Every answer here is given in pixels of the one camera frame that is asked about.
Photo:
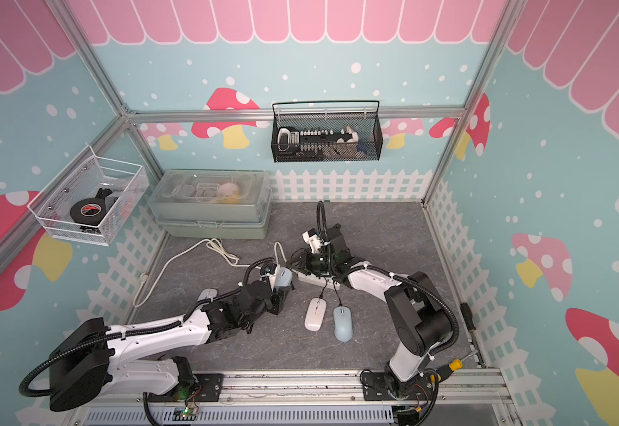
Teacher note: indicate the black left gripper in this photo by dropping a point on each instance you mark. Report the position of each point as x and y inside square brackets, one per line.
[278, 301]

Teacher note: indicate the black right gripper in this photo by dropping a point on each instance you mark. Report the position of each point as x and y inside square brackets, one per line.
[304, 265]

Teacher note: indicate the lilac wireless mouse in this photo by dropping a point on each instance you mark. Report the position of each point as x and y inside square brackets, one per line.
[208, 295]

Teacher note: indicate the light blue wireless mouse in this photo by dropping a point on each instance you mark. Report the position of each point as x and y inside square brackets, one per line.
[283, 278]

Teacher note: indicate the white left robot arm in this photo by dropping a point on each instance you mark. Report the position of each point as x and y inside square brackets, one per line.
[98, 360]

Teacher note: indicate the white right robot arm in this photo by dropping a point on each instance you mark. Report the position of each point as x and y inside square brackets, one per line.
[424, 322]

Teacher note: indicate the white power strip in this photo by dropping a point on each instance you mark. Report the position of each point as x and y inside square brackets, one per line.
[320, 282]

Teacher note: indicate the green plastic storage box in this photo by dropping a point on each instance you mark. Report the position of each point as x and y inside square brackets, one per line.
[213, 204]

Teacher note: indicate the black tape roll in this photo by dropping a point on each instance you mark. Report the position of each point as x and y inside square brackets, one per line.
[89, 212]

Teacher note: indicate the white pink wireless mouse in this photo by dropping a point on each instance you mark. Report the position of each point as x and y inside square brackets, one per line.
[315, 314]

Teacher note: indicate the pale blue wireless mouse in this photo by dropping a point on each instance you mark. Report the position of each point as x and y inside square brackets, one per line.
[343, 327]

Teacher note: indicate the black wire mesh basket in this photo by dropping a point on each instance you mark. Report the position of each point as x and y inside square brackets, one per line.
[326, 131]

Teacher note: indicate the yellow handled screwdriver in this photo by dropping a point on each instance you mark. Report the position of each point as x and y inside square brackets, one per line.
[446, 371]

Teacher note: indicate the white wire basket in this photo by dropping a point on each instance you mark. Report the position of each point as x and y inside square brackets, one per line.
[121, 184]

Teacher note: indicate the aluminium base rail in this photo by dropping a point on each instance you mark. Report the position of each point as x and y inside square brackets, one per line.
[313, 397]

